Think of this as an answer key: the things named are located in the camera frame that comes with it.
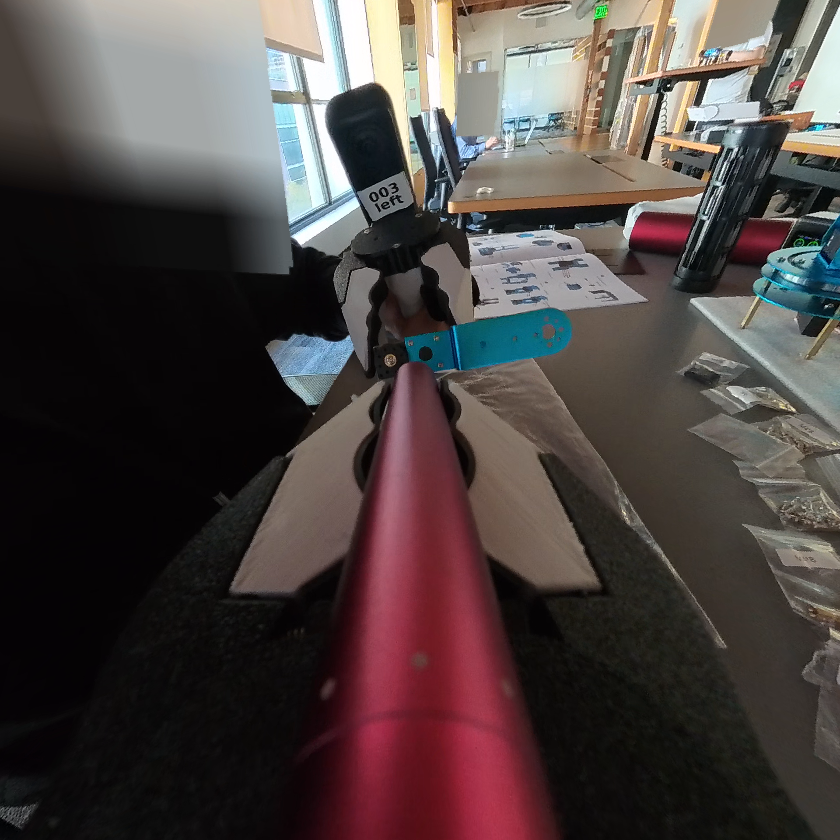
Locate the black patterned cylinder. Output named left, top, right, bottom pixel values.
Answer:
left=671, top=120, right=791, bottom=294

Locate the wooden shelving unit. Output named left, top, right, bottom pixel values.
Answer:
left=576, top=0, right=680, bottom=161

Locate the black office chair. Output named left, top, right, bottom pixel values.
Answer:
left=410, top=108, right=462, bottom=212

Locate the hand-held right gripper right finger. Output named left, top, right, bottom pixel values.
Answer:
left=448, top=382, right=601, bottom=590

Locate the white foam sheet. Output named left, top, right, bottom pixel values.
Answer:
left=689, top=295, right=840, bottom=411

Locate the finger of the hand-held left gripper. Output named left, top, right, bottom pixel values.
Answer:
left=344, top=268, right=389, bottom=380
left=419, top=243, right=479, bottom=326

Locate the person's left hand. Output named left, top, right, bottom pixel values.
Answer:
left=382, top=295, right=455, bottom=343

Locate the grey desk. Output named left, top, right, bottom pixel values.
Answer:
left=295, top=226, right=840, bottom=840

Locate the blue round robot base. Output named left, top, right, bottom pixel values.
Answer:
left=738, top=213, right=840, bottom=361

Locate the red electric screwdriver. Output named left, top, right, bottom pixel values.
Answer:
left=289, top=363, right=559, bottom=840

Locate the large paned window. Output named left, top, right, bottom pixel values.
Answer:
left=266, top=39, right=358, bottom=231

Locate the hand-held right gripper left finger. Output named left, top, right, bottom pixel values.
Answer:
left=231, top=382, right=390, bottom=597

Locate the red cylindrical case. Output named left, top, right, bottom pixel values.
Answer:
left=626, top=210, right=798, bottom=266

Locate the open instruction manual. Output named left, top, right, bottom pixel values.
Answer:
left=469, top=230, right=648, bottom=313

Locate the blue metal servo bracket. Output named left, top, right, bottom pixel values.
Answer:
left=403, top=308, right=572, bottom=375

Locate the large clear plastic bag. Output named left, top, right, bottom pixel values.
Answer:
left=433, top=357, right=726, bottom=647

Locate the pile of small screw bags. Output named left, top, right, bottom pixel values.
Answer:
left=676, top=351, right=840, bottom=762

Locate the beige roller blind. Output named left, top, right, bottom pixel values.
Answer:
left=259, top=0, right=326, bottom=63

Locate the black device green display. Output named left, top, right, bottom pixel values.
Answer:
left=784, top=213, right=840, bottom=253

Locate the person's left forearm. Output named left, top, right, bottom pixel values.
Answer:
left=289, top=239, right=350, bottom=342

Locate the person's black top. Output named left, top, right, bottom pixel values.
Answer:
left=0, top=184, right=316, bottom=788

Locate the long wooden table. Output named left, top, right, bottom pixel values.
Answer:
left=448, top=134, right=706, bottom=214

